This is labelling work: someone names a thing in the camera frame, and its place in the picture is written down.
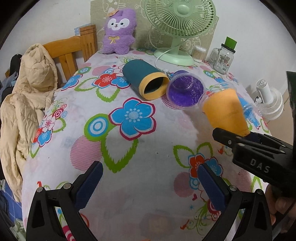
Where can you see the blue checkered bedding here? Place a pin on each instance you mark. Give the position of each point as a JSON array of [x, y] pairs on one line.
[[11, 211]]

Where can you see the green desk fan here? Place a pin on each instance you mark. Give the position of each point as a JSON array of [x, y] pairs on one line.
[[180, 20]]

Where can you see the purple plush bunny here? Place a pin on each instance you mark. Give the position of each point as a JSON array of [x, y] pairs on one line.
[[119, 28]]

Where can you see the wooden chair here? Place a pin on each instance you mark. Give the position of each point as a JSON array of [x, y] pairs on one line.
[[64, 49]]

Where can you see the cotton swab container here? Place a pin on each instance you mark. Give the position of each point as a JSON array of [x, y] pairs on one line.
[[199, 53]]

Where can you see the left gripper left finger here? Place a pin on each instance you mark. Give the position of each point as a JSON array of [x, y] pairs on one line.
[[43, 223]]

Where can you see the beige puffer jacket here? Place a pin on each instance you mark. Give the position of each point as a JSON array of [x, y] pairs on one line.
[[22, 111]]

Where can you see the white clip fan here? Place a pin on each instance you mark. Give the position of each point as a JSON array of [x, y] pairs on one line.
[[269, 102]]

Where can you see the glass jar with green lid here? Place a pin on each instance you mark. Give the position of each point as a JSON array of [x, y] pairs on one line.
[[221, 58]]

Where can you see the orange plastic cup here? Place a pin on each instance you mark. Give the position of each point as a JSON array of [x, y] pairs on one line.
[[224, 110]]

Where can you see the person's right hand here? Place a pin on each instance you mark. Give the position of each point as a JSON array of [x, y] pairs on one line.
[[280, 204]]

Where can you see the teal cup with yellow rim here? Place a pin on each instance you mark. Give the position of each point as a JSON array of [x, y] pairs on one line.
[[149, 82]]

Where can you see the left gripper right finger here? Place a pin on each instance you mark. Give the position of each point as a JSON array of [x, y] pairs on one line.
[[228, 199]]

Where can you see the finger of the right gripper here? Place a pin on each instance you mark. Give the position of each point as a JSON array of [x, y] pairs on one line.
[[267, 140], [231, 138]]

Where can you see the floral tablecloth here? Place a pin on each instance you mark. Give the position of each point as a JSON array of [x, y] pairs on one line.
[[150, 153]]

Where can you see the purple plastic cup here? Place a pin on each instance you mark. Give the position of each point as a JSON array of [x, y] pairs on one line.
[[184, 90]]

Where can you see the beige patterned board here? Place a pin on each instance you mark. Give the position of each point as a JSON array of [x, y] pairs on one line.
[[146, 36]]

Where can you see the blue plastic cup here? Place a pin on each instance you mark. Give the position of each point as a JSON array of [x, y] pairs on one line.
[[250, 112]]

